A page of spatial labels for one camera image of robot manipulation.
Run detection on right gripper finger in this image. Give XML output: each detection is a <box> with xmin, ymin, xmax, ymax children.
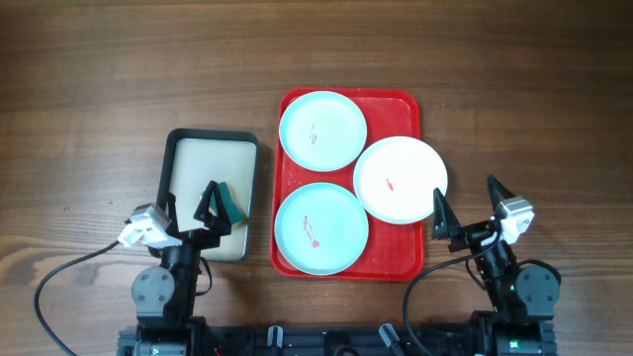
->
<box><xmin>487</xmin><ymin>175</ymin><xmax>515</xmax><ymax>211</ymax></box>
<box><xmin>431</xmin><ymin>188</ymin><xmax>462</xmax><ymax>239</ymax></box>

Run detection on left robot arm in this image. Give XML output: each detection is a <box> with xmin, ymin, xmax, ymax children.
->
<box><xmin>132</xmin><ymin>180</ymin><xmax>233</xmax><ymax>328</ymax></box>

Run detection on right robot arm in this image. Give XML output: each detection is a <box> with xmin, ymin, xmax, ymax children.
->
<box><xmin>431</xmin><ymin>176</ymin><xmax>562</xmax><ymax>322</ymax></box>

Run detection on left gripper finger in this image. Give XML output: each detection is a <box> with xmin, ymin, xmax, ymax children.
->
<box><xmin>167</xmin><ymin>192</ymin><xmax>178</xmax><ymax>233</ymax></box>
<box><xmin>193</xmin><ymin>180</ymin><xmax>231</xmax><ymax>232</ymax></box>

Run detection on white plate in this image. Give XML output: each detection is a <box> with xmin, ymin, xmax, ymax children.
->
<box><xmin>353</xmin><ymin>136</ymin><xmax>448</xmax><ymax>224</ymax></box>

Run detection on green scrubbing sponge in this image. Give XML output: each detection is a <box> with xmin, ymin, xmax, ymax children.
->
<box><xmin>209</xmin><ymin>182</ymin><xmax>244</xmax><ymax>225</ymax></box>

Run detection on red plastic tray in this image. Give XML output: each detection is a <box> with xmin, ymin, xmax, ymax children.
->
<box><xmin>271</xmin><ymin>87</ymin><xmax>424</xmax><ymax>282</ymax></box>

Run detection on right black cable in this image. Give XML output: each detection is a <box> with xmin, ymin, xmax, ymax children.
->
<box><xmin>403</xmin><ymin>231</ymin><xmax>498</xmax><ymax>356</ymax></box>

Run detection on light blue plate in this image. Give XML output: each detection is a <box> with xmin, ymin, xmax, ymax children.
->
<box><xmin>273</xmin><ymin>182</ymin><xmax>369</xmax><ymax>276</ymax></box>
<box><xmin>279</xmin><ymin>91</ymin><xmax>368</xmax><ymax>172</ymax></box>

